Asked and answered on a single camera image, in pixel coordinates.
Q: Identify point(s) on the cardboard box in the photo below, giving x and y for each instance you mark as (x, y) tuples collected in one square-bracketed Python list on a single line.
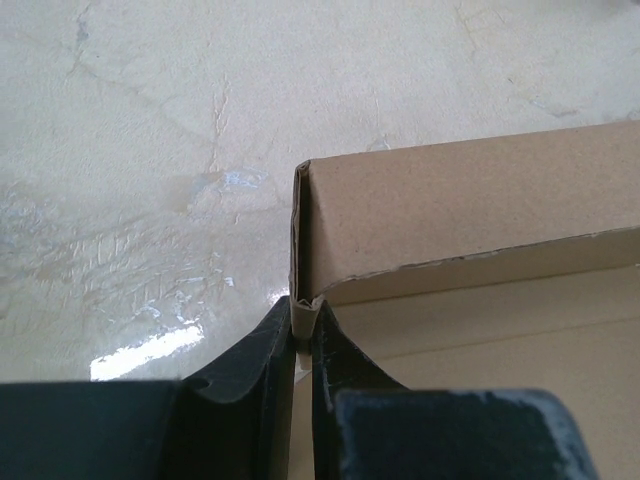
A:
[(502, 262)]

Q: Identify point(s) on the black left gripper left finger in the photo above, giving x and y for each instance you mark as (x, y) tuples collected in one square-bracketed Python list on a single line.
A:
[(229, 420)]

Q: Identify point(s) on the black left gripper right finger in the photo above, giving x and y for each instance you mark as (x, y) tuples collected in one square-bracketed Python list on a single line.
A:
[(367, 425)]

